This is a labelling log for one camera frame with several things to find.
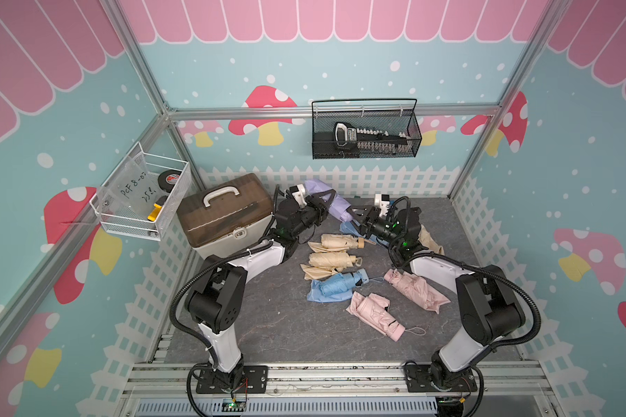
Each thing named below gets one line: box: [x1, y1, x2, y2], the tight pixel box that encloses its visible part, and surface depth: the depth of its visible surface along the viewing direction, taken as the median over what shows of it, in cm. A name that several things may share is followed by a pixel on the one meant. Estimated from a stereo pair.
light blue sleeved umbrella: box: [306, 268, 385, 304], surface depth 91 cm
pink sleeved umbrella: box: [346, 291, 427, 343], surface depth 85 cm
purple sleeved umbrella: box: [304, 178, 353, 222], surface depth 81 cm
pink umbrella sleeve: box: [384, 268, 452, 315], surface depth 88 cm
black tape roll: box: [157, 169, 182, 193], surface depth 82 cm
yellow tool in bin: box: [146, 195, 169, 222], surface depth 64 cm
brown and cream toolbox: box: [176, 172, 274, 259], surface depth 93 cm
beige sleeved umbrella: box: [307, 233, 377, 253], surface depth 102 cm
